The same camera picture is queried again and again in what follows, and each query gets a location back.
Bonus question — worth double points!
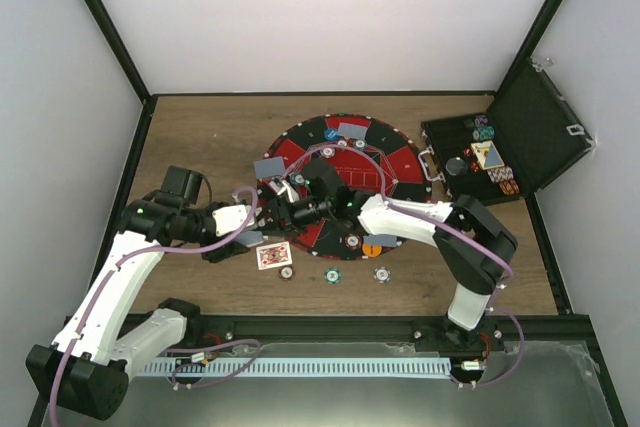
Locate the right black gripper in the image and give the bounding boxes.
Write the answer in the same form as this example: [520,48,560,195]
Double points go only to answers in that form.
[257,195,334,237]

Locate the grey playing card deck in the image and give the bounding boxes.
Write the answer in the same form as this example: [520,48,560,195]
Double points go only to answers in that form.
[234,231,264,248]

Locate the face-up queen playing card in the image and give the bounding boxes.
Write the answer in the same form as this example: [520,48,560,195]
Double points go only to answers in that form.
[256,242,293,270]

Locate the blue round blind button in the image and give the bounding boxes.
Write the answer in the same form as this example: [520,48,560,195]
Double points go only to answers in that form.
[324,128,340,142]

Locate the face-down blue playing card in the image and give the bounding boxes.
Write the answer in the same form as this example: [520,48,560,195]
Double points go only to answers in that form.
[254,156,286,180]

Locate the green blue chip stack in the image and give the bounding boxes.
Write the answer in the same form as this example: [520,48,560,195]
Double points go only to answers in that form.
[324,269,341,284]

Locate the red black chip stack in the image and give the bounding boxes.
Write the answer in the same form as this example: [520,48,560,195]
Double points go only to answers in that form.
[279,266,294,280]

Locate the purple white chip stack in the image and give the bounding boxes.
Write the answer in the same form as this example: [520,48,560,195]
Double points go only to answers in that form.
[374,267,391,283]

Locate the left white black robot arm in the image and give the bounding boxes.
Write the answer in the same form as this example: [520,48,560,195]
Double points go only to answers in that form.
[26,166,259,426]

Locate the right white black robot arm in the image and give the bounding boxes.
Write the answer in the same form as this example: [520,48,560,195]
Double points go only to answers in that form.
[285,158,518,350]

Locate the round red black poker mat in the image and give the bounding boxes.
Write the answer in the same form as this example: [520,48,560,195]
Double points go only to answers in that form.
[264,114,432,261]

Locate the orange round blind button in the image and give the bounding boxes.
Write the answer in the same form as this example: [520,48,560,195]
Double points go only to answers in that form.
[362,244,384,258]

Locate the black round puck in case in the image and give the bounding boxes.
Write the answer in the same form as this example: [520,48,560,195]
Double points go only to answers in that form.
[445,157,468,176]

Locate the card deck in case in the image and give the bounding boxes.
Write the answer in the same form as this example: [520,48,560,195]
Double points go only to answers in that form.
[471,140,505,170]

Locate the teal chips in case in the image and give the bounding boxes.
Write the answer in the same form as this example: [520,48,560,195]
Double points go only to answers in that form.
[472,126,495,142]

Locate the orange chips in case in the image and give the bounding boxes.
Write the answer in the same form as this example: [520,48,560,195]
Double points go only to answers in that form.
[499,179,520,196]

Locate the black poker chip case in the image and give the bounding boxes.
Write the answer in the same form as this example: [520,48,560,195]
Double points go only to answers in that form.
[421,61,595,205]

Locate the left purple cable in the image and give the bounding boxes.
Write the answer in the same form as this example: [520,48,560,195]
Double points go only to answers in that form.
[48,186,260,427]

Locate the purple cable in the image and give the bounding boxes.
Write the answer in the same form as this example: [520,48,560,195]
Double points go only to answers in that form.
[287,145,515,281]
[48,186,260,427]

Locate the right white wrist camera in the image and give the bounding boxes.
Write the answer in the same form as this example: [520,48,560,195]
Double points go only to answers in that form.
[268,178,299,203]

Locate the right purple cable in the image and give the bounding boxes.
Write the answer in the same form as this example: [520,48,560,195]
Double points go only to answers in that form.
[287,145,515,281]

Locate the light blue slotted cable duct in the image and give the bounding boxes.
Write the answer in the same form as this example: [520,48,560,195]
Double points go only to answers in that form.
[139,357,451,379]

